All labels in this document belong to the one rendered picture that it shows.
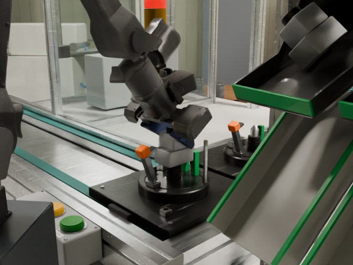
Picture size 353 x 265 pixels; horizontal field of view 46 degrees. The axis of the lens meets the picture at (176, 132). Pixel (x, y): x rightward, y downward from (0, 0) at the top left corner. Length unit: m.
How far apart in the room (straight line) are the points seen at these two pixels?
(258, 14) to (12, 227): 1.61
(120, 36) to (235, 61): 7.06
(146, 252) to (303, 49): 0.36
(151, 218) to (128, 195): 0.10
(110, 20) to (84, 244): 0.35
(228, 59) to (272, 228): 7.12
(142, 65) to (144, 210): 0.25
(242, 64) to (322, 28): 7.09
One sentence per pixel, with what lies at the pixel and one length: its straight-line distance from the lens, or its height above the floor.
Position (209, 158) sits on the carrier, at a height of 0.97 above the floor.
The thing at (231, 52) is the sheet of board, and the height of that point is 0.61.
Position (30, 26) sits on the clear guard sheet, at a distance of 2.06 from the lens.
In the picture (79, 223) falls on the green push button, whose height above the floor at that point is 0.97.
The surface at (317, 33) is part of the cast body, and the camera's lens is 0.58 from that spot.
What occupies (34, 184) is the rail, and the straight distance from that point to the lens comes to 0.92.
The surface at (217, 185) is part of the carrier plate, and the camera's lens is 0.84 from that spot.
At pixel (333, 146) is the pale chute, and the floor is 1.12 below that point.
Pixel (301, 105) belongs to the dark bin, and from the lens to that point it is 0.49.
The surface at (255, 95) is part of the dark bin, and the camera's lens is 0.54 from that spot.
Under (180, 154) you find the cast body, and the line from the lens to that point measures 0.78.
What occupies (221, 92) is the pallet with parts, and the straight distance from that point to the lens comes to 5.81.
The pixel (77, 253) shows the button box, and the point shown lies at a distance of 0.71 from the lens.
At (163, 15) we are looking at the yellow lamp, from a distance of 0.96.
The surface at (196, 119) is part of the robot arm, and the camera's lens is 0.69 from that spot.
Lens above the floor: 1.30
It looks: 16 degrees down
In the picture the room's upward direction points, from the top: straight up
